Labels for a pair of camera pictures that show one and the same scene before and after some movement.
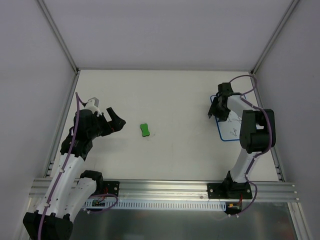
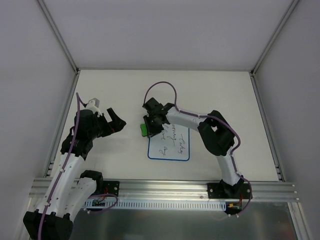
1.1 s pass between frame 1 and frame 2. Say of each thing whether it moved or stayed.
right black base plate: stayed
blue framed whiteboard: moved
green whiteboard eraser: stayed
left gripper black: stayed
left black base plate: stayed
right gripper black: moved
